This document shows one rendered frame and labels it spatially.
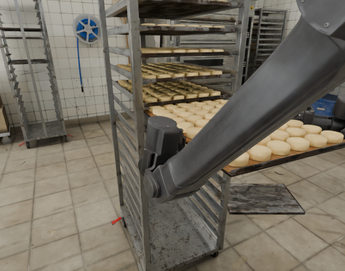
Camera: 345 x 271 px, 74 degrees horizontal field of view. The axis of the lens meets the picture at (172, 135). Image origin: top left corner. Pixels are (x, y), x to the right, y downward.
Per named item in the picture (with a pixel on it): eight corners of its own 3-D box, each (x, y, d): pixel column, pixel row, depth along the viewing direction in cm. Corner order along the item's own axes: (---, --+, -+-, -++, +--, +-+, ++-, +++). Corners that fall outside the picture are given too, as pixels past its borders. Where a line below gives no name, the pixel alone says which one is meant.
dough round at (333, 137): (339, 145, 57) (342, 137, 56) (316, 140, 60) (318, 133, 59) (344, 140, 60) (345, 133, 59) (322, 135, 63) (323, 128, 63)
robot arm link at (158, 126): (151, 203, 40) (192, 193, 45) (163, 145, 35) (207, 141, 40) (128, 165, 49) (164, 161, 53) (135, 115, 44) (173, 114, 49)
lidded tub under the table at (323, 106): (304, 112, 367) (308, 95, 357) (321, 108, 388) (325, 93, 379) (329, 118, 336) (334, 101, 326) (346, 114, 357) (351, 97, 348)
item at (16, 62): (12, 61, 300) (12, 59, 300) (46, 59, 319) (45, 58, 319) (8, 64, 253) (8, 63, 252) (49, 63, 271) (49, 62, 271)
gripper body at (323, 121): (304, 105, 77) (330, 107, 74) (299, 133, 80) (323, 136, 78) (308, 109, 71) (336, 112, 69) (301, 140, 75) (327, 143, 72)
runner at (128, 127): (152, 151, 93) (151, 145, 92) (145, 153, 92) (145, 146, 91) (118, 111, 147) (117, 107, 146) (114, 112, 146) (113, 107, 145)
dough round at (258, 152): (245, 151, 53) (246, 143, 53) (268, 153, 52) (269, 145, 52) (247, 161, 49) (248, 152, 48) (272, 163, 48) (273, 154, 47)
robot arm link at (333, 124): (350, 140, 71) (345, 129, 75) (358, 120, 67) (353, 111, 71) (324, 136, 73) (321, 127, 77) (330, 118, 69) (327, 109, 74)
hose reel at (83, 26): (107, 88, 384) (99, 14, 342) (109, 90, 370) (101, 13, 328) (80, 90, 366) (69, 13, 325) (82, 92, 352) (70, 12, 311)
